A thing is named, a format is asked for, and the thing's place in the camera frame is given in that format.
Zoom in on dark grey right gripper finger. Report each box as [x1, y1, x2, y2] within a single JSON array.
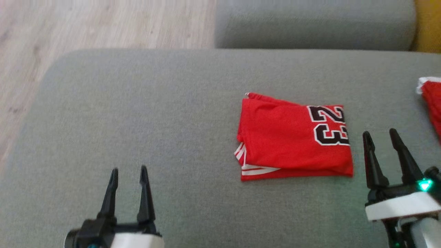
[[362, 131, 390, 190], [389, 128, 424, 185]]

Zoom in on yellow sofa back cushion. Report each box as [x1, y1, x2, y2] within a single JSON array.
[[410, 0, 441, 54]]

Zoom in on grey sofa seat cushion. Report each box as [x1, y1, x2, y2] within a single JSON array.
[[214, 0, 417, 51]]

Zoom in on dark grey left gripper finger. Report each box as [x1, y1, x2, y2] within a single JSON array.
[[98, 167, 119, 220], [137, 165, 156, 225]]

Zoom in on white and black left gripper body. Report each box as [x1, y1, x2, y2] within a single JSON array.
[[78, 216, 165, 248]]

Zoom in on folded red garment stack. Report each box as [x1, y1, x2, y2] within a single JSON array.
[[416, 76, 441, 145]]

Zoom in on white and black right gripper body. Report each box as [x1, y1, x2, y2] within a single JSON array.
[[365, 183, 441, 238]]

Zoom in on red jersey with white trim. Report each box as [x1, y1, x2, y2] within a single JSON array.
[[234, 92, 354, 182]]

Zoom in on grey sofa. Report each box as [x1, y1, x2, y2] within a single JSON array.
[[0, 48, 441, 248]]

